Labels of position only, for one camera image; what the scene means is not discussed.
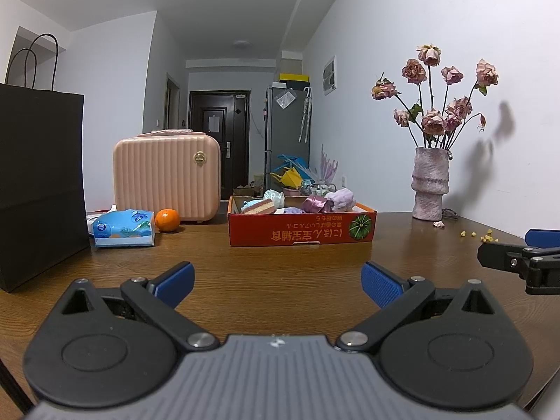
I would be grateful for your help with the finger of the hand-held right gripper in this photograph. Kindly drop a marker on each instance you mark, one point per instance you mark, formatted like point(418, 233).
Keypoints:
point(498, 256)
point(544, 238)

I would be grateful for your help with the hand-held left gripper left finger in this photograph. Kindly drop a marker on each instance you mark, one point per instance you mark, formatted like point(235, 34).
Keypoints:
point(175, 284)

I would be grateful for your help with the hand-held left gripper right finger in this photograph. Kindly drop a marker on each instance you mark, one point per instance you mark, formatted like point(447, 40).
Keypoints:
point(384, 285)

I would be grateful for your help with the lavender fuzzy cloth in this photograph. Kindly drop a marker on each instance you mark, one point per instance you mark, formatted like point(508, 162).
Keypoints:
point(342, 199)

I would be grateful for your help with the orange cardboard box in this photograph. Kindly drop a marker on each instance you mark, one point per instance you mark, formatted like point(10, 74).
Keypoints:
point(297, 232)

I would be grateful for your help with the purple satin cloth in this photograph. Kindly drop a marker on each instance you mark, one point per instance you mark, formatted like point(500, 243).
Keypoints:
point(317, 204)

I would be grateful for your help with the brown pad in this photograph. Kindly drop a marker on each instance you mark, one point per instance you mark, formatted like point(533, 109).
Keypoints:
point(259, 207)

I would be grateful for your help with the scattered yellow kernels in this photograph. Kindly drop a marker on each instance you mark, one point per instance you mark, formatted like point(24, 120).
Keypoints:
point(485, 238)

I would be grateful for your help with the orange fruit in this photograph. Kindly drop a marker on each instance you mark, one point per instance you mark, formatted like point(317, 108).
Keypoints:
point(167, 221)

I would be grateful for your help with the blue tissue pack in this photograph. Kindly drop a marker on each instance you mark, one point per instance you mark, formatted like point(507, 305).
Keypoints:
point(124, 227)

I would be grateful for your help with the pink fuzzy vase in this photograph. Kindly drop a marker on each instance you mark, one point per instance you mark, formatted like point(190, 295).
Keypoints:
point(431, 183)

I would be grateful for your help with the pink ribbed suitcase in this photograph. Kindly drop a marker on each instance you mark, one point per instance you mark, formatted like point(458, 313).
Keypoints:
point(162, 179)

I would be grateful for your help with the brown cardboard carton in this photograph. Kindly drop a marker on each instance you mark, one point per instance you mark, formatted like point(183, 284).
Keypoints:
point(247, 191)

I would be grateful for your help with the pink bucket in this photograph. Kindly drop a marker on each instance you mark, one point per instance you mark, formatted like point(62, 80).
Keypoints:
point(292, 190)

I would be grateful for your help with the yellow bag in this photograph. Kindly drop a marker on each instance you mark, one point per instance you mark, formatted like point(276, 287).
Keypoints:
point(289, 178)

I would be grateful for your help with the dried pink roses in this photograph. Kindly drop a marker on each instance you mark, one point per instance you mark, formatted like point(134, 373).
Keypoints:
point(433, 122)

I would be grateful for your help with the blue bag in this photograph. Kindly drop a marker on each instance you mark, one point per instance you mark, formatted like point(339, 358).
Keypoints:
point(293, 159)

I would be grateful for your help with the black paper bag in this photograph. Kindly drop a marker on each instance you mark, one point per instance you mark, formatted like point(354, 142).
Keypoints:
point(39, 183)

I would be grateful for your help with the dark brown entrance door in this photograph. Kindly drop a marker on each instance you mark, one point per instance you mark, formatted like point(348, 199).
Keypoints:
point(236, 127)

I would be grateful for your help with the grey refrigerator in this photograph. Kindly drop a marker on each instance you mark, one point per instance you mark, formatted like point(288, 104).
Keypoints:
point(284, 140)

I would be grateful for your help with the white hanging umbrella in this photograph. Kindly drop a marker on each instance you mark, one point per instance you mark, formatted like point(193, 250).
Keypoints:
point(306, 113)

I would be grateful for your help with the clear plastic bag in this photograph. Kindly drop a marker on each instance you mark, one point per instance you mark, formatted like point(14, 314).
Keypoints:
point(285, 99)

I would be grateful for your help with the yellow and black box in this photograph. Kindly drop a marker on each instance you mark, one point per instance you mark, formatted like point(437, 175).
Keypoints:
point(293, 79)

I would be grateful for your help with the round ceiling lamp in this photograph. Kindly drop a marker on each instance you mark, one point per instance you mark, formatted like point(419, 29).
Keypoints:
point(242, 43)

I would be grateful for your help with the purple feather wall decoration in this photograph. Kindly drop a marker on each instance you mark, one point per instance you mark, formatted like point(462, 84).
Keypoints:
point(329, 166)

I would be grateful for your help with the wall electrical panel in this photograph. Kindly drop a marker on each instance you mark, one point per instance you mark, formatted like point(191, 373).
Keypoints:
point(329, 75)

